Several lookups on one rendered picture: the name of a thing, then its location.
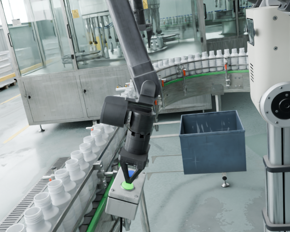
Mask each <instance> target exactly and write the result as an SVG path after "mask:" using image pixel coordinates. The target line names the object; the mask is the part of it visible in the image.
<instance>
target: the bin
mask: <svg viewBox="0 0 290 232"><path fill-rule="evenodd" d="M171 123H180V131H179V134H167V135H155V136H150V139H152V138H164V137H176V136H179V138H180V146H181V154H177V155H164V156H151V158H152V163H154V161H155V159H156V157H168V156H182V162H183V170H179V171H163V172H148V173H147V178H148V180H149V179H150V177H151V175H152V174H155V173H171V172H184V174H208V173H225V172H241V171H247V168H246V150H245V133H244V132H245V129H244V126H243V124H242V121H241V119H240V116H239V114H238V111H237V110H228V111H218V112H208V113H197V114H187V115H181V120H180V121H172V122H157V123H153V125H161V124H171Z"/></svg>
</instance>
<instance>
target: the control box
mask: <svg viewBox="0 0 290 232"><path fill-rule="evenodd" d="M146 174H147V173H146V172H141V173H140V174H139V175H138V176H137V177H136V179H135V180H134V181H133V182H132V184H133V188H132V189H126V188H124V187H122V183H123V182H124V181H125V178H124V175H123V171H122V168H121V167H120V169H119V171H118V173H117V175H116V178H115V180H114V182H113V184H112V186H111V188H110V191H109V196H108V200H107V205H106V210H105V212H106V213H107V214H111V215H115V216H118V218H117V219H116V221H115V223H114V225H113V226H112V228H111V230H110V231H109V232H115V230H116V229H117V227H118V225H119V224H120V232H122V226H123V218H126V219H129V220H135V216H136V213H137V209H138V206H139V202H140V198H141V195H142V191H143V188H144V183H145V178H146Z"/></svg>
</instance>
